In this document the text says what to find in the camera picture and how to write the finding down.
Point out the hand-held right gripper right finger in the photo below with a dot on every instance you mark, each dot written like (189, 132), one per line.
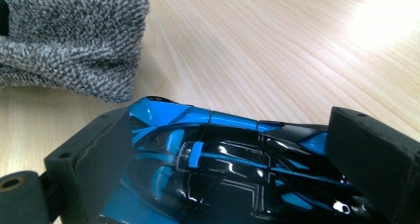
(376, 164)

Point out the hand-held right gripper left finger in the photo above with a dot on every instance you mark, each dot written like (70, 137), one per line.
(92, 164)

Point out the grey cloth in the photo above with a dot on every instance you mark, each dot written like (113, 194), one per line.
(72, 35)

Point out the blue toy car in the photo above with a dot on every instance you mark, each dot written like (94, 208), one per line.
(224, 171)

